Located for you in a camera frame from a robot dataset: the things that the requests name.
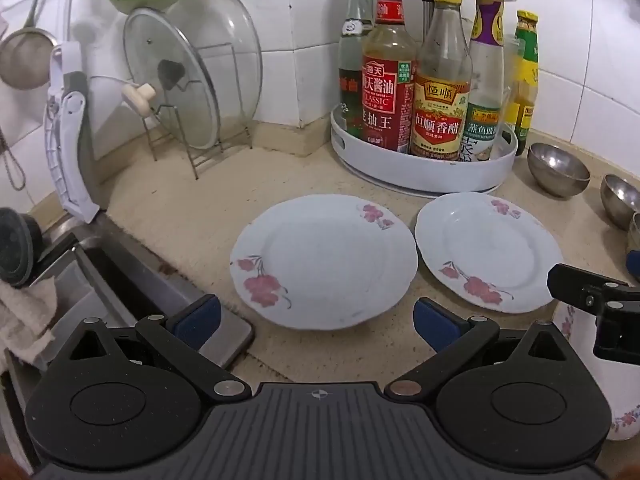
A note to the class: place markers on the clear bottle green label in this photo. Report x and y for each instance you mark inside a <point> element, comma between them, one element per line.
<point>352,25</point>

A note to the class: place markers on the glass lid black knob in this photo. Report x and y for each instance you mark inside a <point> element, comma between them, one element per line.
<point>225,60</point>

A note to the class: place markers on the white floral plate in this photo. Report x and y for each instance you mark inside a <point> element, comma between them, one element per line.
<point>325,260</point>
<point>487,250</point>

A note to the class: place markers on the metal mesh strainer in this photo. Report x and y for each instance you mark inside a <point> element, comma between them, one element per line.
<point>25,60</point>

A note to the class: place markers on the purple label white bottle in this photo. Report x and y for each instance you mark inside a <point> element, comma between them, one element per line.
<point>487,60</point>

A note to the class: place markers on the yellow cap vinegar bottle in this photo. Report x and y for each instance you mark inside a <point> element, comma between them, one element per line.
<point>440,120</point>

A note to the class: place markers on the yellow green oil bottle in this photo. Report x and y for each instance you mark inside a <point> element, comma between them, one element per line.
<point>525,70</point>

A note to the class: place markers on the white rotating condiment rack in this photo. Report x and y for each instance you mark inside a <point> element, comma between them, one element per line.
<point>425,175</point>

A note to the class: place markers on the black sink stopper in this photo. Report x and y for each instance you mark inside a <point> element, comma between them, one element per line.
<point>17,245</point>

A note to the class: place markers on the blue plastic item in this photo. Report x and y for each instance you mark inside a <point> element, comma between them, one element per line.
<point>634,266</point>

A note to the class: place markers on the stainless steel sink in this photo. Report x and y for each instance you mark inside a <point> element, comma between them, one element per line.
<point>100,280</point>

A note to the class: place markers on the beige dish cloth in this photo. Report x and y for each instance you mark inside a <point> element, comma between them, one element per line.
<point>25,320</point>

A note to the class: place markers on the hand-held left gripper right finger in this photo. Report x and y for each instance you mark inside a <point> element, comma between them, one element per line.
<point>435,325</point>

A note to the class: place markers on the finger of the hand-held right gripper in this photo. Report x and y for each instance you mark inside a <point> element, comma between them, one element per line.
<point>575,287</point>

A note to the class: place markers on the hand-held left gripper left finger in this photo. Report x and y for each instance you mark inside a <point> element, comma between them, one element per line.
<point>200,317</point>

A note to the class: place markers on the stainless steel bowl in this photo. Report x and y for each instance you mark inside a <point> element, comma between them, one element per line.
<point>621,200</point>
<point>559,169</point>
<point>635,232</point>

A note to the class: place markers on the glass lid cream knob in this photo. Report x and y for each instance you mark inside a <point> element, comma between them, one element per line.
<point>145,50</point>

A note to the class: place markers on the white floral cup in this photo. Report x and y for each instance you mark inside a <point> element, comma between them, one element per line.
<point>620,390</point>

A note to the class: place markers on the red label soy sauce bottle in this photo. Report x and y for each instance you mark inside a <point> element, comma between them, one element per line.
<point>385,105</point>

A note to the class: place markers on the metal whisk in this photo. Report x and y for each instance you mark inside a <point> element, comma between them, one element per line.
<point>15,175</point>

